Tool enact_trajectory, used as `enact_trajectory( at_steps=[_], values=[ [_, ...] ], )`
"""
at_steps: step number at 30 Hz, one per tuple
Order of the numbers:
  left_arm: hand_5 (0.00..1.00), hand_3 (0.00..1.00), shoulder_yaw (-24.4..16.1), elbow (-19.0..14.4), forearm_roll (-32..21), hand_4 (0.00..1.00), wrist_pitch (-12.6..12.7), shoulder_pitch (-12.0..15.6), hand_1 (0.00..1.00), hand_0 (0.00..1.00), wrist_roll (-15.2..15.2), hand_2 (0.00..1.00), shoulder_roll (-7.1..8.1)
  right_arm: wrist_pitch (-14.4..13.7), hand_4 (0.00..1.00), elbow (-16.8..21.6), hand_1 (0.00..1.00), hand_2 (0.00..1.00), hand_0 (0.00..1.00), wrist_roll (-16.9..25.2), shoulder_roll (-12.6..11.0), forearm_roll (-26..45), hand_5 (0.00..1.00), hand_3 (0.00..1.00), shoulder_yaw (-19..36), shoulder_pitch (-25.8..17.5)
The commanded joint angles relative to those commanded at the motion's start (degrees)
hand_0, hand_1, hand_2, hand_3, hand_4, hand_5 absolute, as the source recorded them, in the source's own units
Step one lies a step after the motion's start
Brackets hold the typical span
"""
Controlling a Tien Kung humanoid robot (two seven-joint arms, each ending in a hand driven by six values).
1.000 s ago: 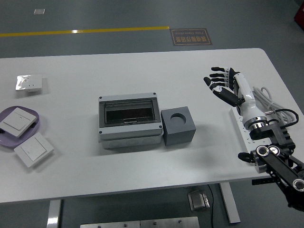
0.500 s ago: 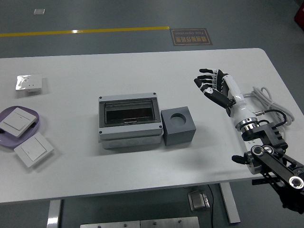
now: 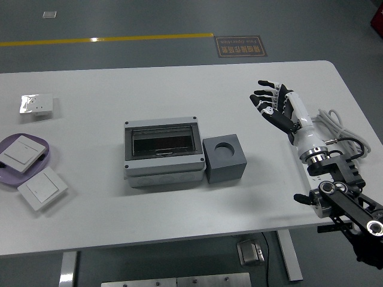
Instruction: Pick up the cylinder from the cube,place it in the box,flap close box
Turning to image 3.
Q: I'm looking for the white wall switch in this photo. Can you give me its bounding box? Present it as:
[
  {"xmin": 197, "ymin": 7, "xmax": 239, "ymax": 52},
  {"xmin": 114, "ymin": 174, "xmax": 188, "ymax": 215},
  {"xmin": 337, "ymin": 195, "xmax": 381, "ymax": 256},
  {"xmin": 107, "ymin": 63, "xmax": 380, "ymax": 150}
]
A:
[
  {"xmin": 17, "ymin": 166, "xmax": 69, "ymax": 212},
  {"xmin": 0, "ymin": 135, "xmax": 49, "ymax": 173}
]

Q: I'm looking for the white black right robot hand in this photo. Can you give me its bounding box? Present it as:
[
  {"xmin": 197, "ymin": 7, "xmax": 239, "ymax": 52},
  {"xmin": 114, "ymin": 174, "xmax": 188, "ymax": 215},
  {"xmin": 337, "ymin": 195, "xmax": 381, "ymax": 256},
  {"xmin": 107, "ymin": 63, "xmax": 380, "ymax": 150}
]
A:
[{"xmin": 248, "ymin": 79, "xmax": 327, "ymax": 159}]

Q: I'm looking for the metal base plate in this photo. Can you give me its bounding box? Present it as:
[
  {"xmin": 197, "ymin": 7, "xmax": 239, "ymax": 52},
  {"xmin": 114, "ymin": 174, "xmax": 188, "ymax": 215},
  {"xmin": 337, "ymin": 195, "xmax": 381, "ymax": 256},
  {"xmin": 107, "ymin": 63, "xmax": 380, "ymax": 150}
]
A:
[{"xmin": 101, "ymin": 272, "xmax": 252, "ymax": 287}]

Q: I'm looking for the white power cord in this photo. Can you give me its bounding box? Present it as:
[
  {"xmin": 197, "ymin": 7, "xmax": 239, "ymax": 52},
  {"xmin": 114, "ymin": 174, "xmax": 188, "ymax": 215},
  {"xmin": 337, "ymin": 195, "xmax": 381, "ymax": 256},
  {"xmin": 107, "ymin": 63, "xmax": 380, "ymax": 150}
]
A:
[{"xmin": 309, "ymin": 108, "xmax": 372, "ymax": 159}]

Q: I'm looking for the white table leg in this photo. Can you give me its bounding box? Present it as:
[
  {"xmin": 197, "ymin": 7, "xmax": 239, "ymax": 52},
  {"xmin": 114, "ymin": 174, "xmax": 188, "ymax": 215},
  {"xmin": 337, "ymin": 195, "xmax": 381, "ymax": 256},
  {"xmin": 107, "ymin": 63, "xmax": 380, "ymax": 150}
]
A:
[
  {"xmin": 275, "ymin": 230, "xmax": 303, "ymax": 282},
  {"xmin": 58, "ymin": 251, "xmax": 78, "ymax": 287}
]

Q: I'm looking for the purple tray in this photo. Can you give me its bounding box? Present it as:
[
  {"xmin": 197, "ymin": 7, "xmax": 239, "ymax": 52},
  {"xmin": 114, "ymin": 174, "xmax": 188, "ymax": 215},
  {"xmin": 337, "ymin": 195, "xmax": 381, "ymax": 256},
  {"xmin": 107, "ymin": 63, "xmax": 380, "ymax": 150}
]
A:
[{"xmin": 0, "ymin": 133, "xmax": 51, "ymax": 188}]

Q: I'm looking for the thin black floor cable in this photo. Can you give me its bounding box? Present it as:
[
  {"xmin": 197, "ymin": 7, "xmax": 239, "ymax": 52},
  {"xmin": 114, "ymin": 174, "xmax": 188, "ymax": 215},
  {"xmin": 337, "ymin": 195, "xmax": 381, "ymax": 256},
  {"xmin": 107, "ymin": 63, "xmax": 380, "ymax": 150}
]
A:
[{"xmin": 262, "ymin": 232, "xmax": 272, "ymax": 287}]

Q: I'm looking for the white power strip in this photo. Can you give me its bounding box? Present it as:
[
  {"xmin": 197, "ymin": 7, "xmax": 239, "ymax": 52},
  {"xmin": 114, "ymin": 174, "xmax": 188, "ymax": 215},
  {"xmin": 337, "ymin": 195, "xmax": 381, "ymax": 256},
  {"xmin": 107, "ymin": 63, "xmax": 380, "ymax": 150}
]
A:
[{"xmin": 310, "ymin": 175, "xmax": 323, "ymax": 192}]

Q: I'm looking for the grey electrical box clear lid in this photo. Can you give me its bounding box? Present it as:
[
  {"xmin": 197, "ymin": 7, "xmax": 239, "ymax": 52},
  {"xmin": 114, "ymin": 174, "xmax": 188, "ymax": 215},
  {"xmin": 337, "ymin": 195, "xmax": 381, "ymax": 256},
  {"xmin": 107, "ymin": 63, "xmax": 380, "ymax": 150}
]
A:
[{"xmin": 123, "ymin": 116, "xmax": 206, "ymax": 188}]

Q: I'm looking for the black table control panel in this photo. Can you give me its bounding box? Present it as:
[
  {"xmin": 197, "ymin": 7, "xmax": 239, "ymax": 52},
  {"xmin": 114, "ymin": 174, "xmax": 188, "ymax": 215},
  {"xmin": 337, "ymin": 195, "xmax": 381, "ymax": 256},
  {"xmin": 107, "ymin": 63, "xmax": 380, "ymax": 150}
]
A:
[{"xmin": 317, "ymin": 224, "xmax": 342, "ymax": 234}]

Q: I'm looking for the white socket in plastic wrap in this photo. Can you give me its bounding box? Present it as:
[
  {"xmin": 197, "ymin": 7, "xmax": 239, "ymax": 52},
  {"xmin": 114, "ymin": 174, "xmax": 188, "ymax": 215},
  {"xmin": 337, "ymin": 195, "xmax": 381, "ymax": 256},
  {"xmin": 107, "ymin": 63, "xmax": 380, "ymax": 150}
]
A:
[{"xmin": 19, "ymin": 93, "xmax": 54, "ymax": 116}]

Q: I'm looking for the grey cube with round recess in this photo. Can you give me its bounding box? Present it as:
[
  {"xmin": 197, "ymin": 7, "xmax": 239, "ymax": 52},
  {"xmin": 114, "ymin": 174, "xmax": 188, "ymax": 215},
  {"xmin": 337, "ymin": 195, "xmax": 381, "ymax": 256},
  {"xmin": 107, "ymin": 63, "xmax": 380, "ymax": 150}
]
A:
[{"xmin": 202, "ymin": 133, "xmax": 248, "ymax": 185}]

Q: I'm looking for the red object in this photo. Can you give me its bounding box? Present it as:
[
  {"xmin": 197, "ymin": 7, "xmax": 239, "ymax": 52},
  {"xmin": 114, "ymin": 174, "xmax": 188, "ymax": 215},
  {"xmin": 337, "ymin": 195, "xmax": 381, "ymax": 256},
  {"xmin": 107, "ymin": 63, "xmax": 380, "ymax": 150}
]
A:
[{"xmin": 370, "ymin": 5, "xmax": 383, "ymax": 32}]

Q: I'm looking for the metal floor socket box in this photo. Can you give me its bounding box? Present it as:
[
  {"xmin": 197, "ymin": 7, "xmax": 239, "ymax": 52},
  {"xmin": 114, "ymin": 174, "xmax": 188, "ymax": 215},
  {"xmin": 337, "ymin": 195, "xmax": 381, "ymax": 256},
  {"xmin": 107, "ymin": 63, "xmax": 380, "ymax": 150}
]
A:
[{"xmin": 236, "ymin": 239, "xmax": 266, "ymax": 267}]

